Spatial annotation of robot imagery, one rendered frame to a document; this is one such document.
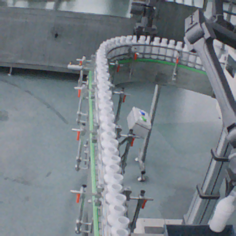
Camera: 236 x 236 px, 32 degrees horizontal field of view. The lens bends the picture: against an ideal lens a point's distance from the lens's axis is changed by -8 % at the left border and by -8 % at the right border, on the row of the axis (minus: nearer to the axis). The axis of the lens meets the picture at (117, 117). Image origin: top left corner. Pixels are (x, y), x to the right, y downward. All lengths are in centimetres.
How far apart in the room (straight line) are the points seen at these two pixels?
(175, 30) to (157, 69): 378
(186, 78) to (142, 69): 34
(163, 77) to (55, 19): 196
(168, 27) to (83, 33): 237
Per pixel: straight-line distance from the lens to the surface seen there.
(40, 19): 486
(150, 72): 323
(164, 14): 688
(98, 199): 151
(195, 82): 327
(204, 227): 169
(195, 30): 143
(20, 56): 502
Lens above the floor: 198
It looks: 26 degrees down
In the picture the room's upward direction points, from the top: 11 degrees clockwise
